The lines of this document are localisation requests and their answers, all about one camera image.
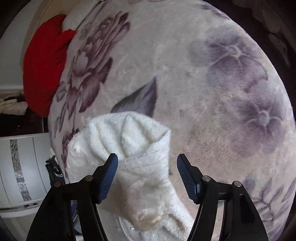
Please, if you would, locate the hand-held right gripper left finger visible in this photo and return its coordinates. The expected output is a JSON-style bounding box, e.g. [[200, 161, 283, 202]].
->
[[26, 153, 119, 241]]

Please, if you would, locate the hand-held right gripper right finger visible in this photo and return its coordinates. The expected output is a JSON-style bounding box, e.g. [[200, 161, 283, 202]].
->
[[177, 153, 269, 241]]

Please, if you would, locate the white fluffy towel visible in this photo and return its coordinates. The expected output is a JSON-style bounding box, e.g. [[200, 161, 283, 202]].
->
[[67, 111, 197, 241]]

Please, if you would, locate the dark bag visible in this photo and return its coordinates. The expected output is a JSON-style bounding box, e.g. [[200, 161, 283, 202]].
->
[[45, 155, 65, 187]]

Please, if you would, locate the white wardrobe with patterned strip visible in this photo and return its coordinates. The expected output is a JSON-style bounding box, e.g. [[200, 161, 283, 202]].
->
[[0, 133, 58, 218]]

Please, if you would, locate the floral plush blanket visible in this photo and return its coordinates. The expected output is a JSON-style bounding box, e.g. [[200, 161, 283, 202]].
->
[[47, 0, 296, 241]]

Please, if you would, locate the cream cloth pile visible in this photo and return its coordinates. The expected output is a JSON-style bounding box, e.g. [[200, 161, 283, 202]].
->
[[0, 97, 28, 115]]

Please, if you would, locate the red pillow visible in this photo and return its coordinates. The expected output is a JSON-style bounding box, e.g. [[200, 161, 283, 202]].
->
[[23, 14, 77, 118]]

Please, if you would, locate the white pillow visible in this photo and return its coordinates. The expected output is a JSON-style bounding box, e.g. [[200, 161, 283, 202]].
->
[[60, 0, 109, 32]]

